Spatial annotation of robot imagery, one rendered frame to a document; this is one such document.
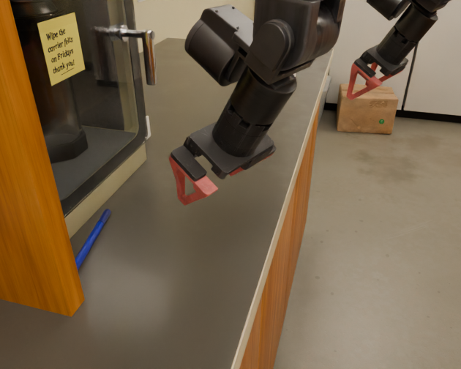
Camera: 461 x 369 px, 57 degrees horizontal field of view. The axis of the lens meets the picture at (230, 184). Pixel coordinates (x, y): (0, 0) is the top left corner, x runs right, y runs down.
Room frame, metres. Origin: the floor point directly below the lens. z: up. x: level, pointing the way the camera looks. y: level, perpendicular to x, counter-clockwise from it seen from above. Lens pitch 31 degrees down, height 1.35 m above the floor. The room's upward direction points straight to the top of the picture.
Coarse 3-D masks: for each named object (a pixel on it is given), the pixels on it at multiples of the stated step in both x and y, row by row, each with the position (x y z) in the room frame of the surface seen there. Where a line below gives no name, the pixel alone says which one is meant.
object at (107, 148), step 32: (32, 0) 0.53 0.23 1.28; (64, 0) 0.58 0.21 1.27; (96, 0) 0.65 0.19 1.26; (128, 0) 0.74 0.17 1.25; (32, 32) 0.51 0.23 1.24; (96, 32) 0.64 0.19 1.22; (32, 64) 0.50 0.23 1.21; (96, 64) 0.63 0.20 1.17; (128, 64) 0.72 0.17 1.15; (64, 96) 0.55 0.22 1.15; (96, 96) 0.61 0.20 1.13; (128, 96) 0.70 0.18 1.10; (64, 128) 0.53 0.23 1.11; (96, 128) 0.60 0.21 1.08; (128, 128) 0.69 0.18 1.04; (64, 160) 0.52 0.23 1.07; (96, 160) 0.59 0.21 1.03; (64, 192) 0.50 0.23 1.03
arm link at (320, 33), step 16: (256, 0) 0.41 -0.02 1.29; (272, 0) 0.40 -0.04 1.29; (288, 0) 0.39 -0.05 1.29; (304, 0) 0.38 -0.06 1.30; (320, 0) 0.39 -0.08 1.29; (336, 0) 0.42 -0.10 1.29; (256, 16) 0.41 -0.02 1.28; (272, 16) 0.40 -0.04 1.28; (288, 16) 0.39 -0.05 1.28; (304, 16) 0.38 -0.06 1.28; (320, 16) 0.41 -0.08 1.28; (336, 16) 0.42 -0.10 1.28; (256, 32) 0.41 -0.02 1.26; (304, 32) 0.38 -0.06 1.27; (320, 32) 0.40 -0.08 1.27; (336, 32) 0.42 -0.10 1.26; (304, 48) 0.38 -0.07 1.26; (320, 48) 0.41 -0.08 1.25; (288, 64) 0.39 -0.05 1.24
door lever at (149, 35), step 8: (120, 32) 0.70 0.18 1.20; (128, 32) 0.70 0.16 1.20; (136, 32) 0.70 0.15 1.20; (144, 32) 0.69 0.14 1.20; (152, 32) 0.70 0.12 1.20; (144, 40) 0.69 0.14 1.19; (152, 40) 0.70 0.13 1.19; (144, 48) 0.69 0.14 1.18; (152, 48) 0.70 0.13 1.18; (144, 56) 0.70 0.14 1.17; (152, 56) 0.70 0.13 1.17; (152, 64) 0.69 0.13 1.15; (152, 72) 0.69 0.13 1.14; (152, 80) 0.69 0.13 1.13
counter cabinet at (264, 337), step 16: (304, 160) 1.26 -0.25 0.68; (304, 176) 1.32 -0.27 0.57; (304, 192) 1.40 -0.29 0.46; (288, 208) 0.92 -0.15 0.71; (304, 208) 1.50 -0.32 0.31; (288, 224) 0.95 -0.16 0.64; (304, 224) 1.61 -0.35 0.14; (288, 240) 0.99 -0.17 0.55; (288, 256) 1.03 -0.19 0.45; (272, 272) 0.72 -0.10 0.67; (288, 272) 1.08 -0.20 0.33; (272, 288) 0.74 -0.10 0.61; (288, 288) 1.14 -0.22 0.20; (272, 304) 0.76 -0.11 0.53; (256, 320) 0.56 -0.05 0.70; (272, 320) 0.78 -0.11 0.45; (256, 336) 0.57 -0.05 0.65; (272, 336) 0.80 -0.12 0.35; (256, 352) 0.57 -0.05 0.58; (272, 352) 0.83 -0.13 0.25; (240, 368) 0.44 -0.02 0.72; (256, 368) 0.58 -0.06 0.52; (272, 368) 0.86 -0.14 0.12
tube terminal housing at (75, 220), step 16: (144, 144) 0.76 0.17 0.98; (128, 160) 0.70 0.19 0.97; (144, 160) 0.76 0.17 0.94; (112, 176) 0.64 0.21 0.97; (128, 176) 0.69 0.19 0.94; (96, 192) 0.59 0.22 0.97; (112, 192) 0.63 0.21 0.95; (80, 208) 0.55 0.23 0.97; (96, 208) 0.58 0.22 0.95; (80, 224) 0.54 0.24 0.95
